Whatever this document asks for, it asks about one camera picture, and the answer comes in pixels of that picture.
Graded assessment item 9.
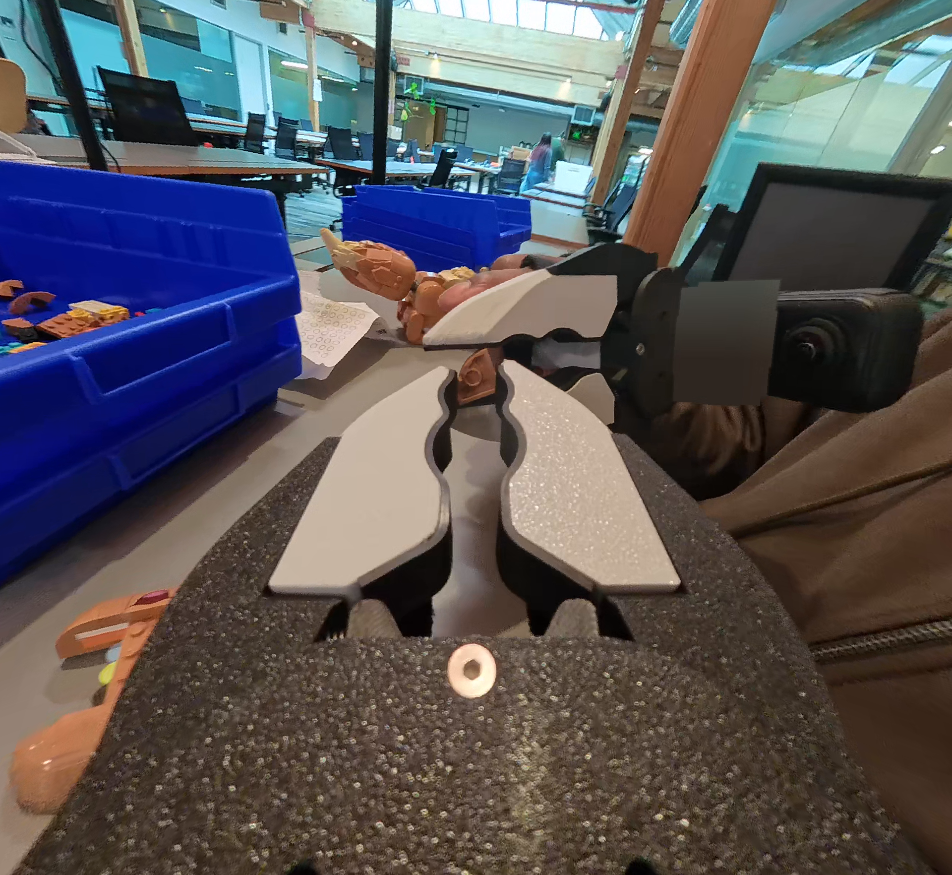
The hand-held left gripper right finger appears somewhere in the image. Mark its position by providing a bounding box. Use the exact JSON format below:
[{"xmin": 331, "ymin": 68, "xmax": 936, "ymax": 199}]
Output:
[{"xmin": 498, "ymin": 360, "xmax": 683, "ymax": 597}]

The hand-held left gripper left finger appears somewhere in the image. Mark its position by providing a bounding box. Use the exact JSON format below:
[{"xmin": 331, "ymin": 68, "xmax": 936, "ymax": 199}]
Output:
[{"xmin": 266, "ymin": 367, "xmax": 455, "ymax": 598}]

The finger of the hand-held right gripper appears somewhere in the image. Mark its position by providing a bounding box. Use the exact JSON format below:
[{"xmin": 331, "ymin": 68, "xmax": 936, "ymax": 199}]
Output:
[
  {"xmin": 532, "ymin": 338, "xmax": 616, "ymax": 435},
  {"xmin": 421, "ymin": 272, "xmax": 620, "ymax": 351}
]

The small brown curved brick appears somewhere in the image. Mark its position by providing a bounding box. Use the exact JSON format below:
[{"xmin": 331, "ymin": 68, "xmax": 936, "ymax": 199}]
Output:
[{"xmin": 455, "ymin": 348, "xmax": 498, "ymax": 407}]

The blue plastic bin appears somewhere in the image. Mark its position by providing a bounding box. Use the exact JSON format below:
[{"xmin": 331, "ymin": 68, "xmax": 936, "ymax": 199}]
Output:
[{"xmin": 0, "ymin": 161, "xmax": 303, "ymax": 586}]

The pile of toy bricks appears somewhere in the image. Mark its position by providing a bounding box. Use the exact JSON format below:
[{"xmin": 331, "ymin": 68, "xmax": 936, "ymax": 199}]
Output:
[{"xmin": 0, "ymin": 278, "xmax": 161, "ymax": 357}]

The brown brick-built toy animal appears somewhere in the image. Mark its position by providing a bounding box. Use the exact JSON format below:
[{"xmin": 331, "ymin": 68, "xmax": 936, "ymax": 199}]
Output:
[{"xmin": 9, "ymin": 587, "xmax": 179, "ymax": 816}]

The black framed dark panel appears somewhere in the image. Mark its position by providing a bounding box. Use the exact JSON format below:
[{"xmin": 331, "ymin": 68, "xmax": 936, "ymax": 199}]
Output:
[{"xmin": 680, "ymin": 204, "xmax": 733, "ymax": 273}]

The stack of nested blue bins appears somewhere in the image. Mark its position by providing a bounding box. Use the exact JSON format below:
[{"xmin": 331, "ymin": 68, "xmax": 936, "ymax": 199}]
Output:
[{"xmin": 341, "ymin": 183, "xmax": 533, "ymax": 273}]

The tan brick-built toy part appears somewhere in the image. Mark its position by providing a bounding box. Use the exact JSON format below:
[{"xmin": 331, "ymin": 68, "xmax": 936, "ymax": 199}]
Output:
[{"xmin": 320, "ymin": 226, "xmax": 522, "ymax": 348}]

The white printed paper sheet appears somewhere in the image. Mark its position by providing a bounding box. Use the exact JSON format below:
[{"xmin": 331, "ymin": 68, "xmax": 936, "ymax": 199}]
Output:
[{"xmin": 294, "ymin": 291, "xmax": 380, "ymax": 379}]

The black framed monitor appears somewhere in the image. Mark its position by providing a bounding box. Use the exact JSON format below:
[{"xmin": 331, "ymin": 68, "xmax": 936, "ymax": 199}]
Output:
[{"xmin": 713, "ymin": 162, "xmax": 952, "ymax": 292}]

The person's brown jacket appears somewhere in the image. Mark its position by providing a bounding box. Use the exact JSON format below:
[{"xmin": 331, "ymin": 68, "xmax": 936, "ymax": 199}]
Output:
[{"xmin": 651, "ymin": 310, "xmax": 952, "ymax": 869}]

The row of black office chairs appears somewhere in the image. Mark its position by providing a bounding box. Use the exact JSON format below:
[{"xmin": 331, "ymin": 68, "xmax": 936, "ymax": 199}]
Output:
[{"xmin": 97, "ymin": 67, "xmax": 477, "ymax": 199}]

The black stand pole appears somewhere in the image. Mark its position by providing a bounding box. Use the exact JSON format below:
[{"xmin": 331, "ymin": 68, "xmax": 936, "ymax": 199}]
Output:
[
  {"xmin": 372, "ymin": 0, "xmax": 397, "ymax": 184},
  {"xmin": 11, "ymin": 0, "xmax": 109, "ymax": 173}
]

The small wooden divider panel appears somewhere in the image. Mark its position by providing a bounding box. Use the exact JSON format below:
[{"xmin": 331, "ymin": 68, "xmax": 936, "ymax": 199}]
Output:
[{"xmin": 0, "ymin": 58, "xmax": 28, "ymax": 135}]

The wooden support post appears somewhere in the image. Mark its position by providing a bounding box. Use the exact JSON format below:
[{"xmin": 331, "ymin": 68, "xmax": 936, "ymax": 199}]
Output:
[
  {"xmin": 623, "ymin": 0, "xmax": 810, "ymax": 266},
  {"xmin": 591, "ymin": 0, "xmax": 666, "ymax": 206}
]

